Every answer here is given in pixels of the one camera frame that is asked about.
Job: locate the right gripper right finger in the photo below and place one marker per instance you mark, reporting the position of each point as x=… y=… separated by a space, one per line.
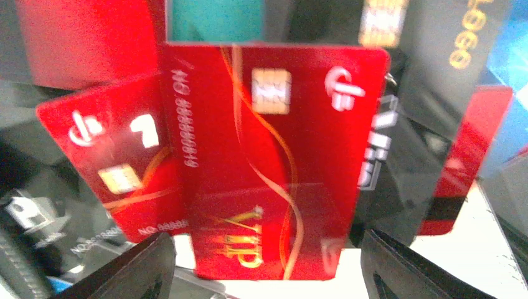
x=392 y=270

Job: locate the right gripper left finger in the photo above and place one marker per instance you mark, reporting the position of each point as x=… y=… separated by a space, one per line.
x=144 y=271

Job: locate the red VIP card upper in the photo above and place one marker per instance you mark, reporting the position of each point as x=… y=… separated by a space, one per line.
x=116 y=138

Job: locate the red vip card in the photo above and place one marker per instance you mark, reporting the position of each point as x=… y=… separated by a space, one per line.
x=116 y=138
x=270 y=140

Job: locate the red VIP card centre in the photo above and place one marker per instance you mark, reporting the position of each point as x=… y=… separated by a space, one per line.
x=270 y=140

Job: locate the black logo card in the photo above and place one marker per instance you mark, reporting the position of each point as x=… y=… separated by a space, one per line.
x=442 y=53

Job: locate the red card black stripe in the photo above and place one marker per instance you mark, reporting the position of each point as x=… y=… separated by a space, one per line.
x=482 y=119

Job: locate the teal card centre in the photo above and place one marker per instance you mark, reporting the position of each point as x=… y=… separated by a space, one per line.
x=215 y=21

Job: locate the blue card lower centre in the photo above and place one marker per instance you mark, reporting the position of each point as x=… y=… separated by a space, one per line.
x=507 y=65

